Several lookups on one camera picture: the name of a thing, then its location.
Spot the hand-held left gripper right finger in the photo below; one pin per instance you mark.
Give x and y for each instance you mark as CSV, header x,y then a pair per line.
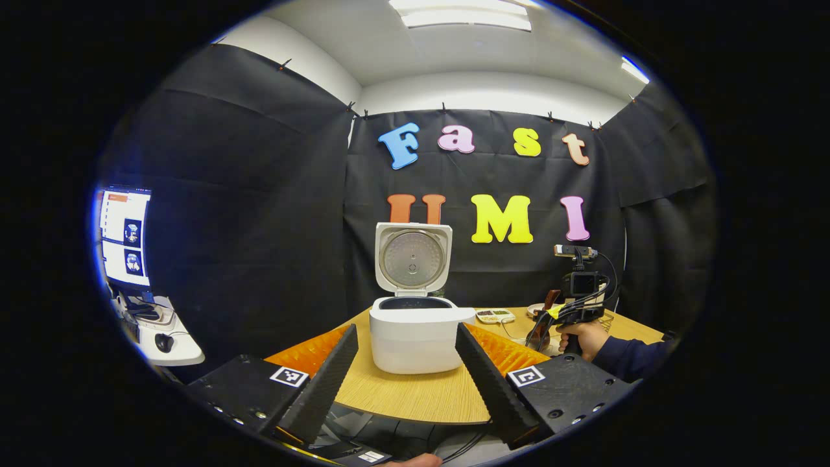
x,y
493,389

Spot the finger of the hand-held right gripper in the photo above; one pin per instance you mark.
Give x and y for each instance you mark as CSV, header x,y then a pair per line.
x,y
556,312

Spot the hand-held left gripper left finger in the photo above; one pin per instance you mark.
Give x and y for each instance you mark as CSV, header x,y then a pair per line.
x,y
324,389

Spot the brown wooden spoon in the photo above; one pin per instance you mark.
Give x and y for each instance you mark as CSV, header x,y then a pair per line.
x,y
552,299

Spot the white rice cooker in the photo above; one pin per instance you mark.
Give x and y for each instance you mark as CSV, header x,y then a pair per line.
x,y
415,344

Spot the white round plate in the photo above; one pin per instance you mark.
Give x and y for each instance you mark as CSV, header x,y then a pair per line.
x,y
535,310

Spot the divided white grain tray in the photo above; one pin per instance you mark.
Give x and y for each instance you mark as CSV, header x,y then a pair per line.
x,y
495,316

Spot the white side desk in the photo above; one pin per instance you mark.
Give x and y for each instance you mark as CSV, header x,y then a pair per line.
x,y
185,353

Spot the black backdrop cloth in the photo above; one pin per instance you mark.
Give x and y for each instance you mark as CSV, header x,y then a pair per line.
x,y
259,246

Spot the black computer mouse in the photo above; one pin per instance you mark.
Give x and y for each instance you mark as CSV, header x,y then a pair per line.
x,y
164,342

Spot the small ceiling light panel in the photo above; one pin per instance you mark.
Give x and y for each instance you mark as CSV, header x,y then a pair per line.
x,y
634,70

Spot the computer monitor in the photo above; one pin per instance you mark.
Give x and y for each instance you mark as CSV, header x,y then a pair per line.
x,y
123,237

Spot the large ceiling light panel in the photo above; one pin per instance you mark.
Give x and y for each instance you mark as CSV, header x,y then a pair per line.
x,y
460,13

